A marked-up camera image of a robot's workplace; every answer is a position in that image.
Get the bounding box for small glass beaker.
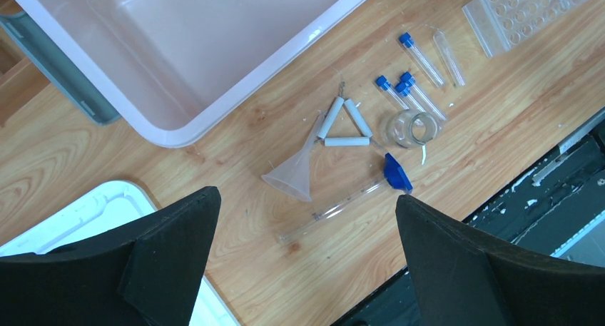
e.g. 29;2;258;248
383;109;442;148

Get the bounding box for pink plastic bin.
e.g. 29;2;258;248
1;0;367;148

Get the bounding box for wooden compartment tray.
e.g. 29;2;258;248
1;28;49;127

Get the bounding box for white clay triangle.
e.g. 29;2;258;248
312;81;385;150

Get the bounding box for grey bin handle left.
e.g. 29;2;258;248
1;11;121;126

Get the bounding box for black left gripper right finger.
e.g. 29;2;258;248
395;195;604;325

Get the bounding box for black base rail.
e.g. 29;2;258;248
337;111;604;325

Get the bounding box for clear test tube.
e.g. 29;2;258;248
433;29;466;87

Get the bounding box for blue capped tube middle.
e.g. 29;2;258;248
395;81;425;117

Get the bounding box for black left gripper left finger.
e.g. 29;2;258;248
1;186;221;325

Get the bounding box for blue capped tube left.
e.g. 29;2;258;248
375;76;410;110

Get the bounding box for blue capped tube far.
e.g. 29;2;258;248
398;32;445;88

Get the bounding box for clear plastic funnel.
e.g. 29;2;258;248
261;113;325;202

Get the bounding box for blue capped tube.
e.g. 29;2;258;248
395;81;425;117
400;71;449;123
398;32;445;88
375;76;410;110

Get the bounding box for graduated cylinder blue base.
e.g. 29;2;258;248
277;153;413;245

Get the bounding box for white plastic lid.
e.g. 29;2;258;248
1;180;240;325

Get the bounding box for blue capped tube right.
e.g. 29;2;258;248
400;71;449;123

